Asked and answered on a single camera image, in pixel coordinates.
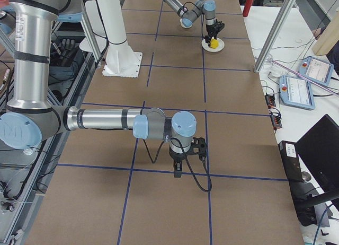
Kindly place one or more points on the blue teach pendant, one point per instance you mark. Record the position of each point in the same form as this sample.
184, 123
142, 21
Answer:
296, 92
317, 70

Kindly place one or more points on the red cylinder tube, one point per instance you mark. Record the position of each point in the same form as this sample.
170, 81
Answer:
247, 7

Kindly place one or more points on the blue teach pendant far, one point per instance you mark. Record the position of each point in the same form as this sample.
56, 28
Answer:
317, 70

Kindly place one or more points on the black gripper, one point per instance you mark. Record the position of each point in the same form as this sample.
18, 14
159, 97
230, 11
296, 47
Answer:
211, 29

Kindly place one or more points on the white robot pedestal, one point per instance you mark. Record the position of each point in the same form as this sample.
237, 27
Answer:
105, 17

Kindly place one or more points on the yellow lemon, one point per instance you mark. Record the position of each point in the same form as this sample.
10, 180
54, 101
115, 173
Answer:
213, 43

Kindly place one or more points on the white round plate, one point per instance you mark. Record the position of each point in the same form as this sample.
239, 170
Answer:
207, 48

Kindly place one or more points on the aluminium frame post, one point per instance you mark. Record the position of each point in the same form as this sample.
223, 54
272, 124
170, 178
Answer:
273, 34

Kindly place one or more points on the black computer box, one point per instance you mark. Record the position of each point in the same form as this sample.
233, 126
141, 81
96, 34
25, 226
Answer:
291, 163

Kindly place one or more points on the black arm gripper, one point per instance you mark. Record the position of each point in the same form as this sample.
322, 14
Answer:
177, 156

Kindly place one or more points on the blue teach pendant near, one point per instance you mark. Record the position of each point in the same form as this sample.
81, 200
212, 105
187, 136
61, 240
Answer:
296, 92

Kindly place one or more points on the black monitor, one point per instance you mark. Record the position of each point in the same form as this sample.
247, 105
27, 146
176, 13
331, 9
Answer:
318, 149

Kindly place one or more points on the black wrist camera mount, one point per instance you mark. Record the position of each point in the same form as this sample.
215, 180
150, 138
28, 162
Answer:
199, 147

